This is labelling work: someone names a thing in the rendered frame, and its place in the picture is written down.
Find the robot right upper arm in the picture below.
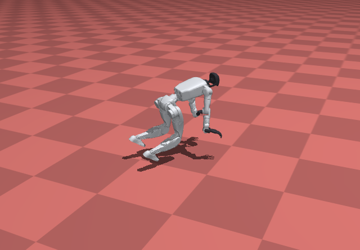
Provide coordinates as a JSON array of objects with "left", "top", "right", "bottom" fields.
[{"left": 202, "top": 85, "right": 213, "bottom": 114}]

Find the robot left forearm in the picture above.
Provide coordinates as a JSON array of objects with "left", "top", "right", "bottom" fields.
[{"left": 189, "top": 100, "right": 198, "bottom": 118}]

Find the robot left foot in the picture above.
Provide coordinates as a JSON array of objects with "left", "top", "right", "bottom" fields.
[{"left": 129, "top": 135, "right": 146, "bottom": 147}]

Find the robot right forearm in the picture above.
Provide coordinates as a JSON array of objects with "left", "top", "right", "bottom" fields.
[{"left": 202, "top": 108, "right": 210, "bottom": 133}]

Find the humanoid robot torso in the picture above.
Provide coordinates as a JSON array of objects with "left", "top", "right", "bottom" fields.
[{"left": 158, "top": 77, "right": 209, "bottom": 111}]

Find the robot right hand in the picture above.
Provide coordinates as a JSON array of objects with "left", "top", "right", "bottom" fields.
[{"left": 204, "top": 127, "right": 222, "bottom": 138}]

